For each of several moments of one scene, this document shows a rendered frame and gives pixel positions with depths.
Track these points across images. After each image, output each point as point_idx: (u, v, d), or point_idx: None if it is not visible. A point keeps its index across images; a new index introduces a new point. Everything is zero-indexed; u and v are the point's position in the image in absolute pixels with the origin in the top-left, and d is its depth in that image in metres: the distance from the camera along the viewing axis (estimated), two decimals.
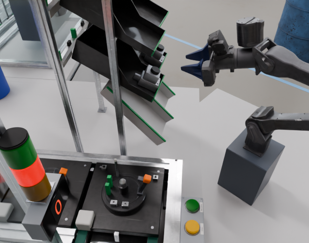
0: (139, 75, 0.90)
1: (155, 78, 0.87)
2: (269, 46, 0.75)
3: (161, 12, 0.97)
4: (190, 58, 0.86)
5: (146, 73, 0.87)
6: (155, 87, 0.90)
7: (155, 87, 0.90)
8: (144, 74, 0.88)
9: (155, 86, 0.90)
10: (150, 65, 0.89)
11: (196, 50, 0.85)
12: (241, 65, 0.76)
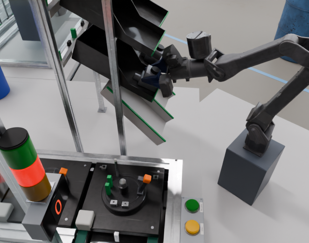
0: (139, 75, 0.90)
1: None
2: (217, 55, 0.83)
3: (161, 12, 0.97)
4: None
5: (146, 73, 0.87)
6: (155, 87, 0.90)
7: (155, 87, 0.90)
8: (144, 74, 0.88)
9: (155, 86, 0.90)
10: (150, 65, 0.89)
11: (154, 63, 0.91)
12: (195, 75, 0.83)
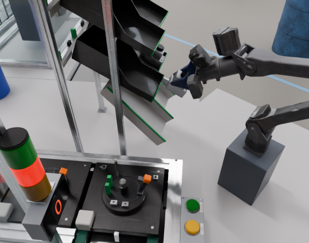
0: (168, 80, 0.89)
1: None
2: (248, 50, 0.78)
3: (161, 12, 0.97)
4: None
5: (175, 77, 0.85)
6: (182, 93, 0.88)
7: (183, 93, 0.88)
8: (173, 79, 0.86)
9: (183, 91, 0.88)
10: (180, 70, 0.88)
11: (182, 68, 0.89)
12: (225, 73, 0.79)
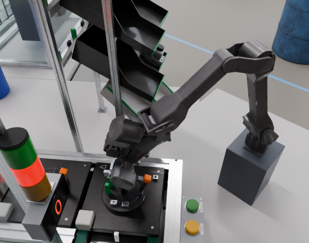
0: (109, 171, 0.81)
1: None
2: (147, 113, 0.69)
3: (161, 12, 0.97)
4: None
5: (110, 169, 0.77)
6: None
7: None
8: (110, 171, 0.79)
9: None
10: (115, 157, 0.80)
11: None
12: (151, 149, 0.70)
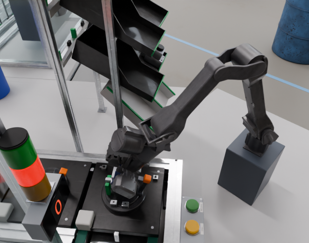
0: (110, 179, 0.84)
1: None
2: (147, 124, 0.71)
3: (161, 12, 0.97)
4: None
5: (111, 178, 0.80)
6: None
7: None
8: (112, 179, 0.81)
9: None
10: None
11: None
12: (151, 159, 0.73)
